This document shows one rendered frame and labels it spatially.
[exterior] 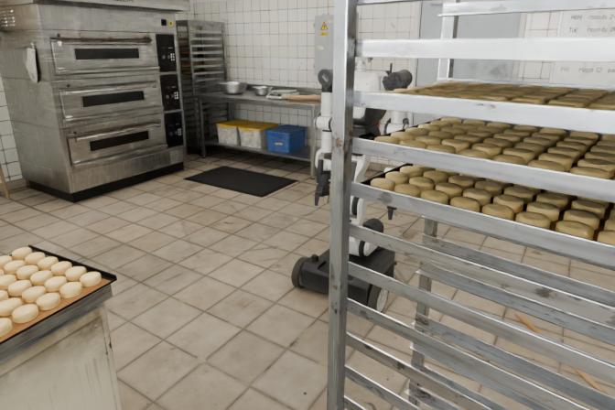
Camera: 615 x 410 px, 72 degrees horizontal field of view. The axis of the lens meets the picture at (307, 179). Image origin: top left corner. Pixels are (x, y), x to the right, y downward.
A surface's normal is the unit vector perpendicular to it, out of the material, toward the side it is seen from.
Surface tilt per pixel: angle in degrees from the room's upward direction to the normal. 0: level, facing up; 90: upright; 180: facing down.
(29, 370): 90
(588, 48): 90
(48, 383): 90
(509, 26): 90
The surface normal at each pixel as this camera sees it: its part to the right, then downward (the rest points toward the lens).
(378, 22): -0.54, 0.25
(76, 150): 0.84, 0.18
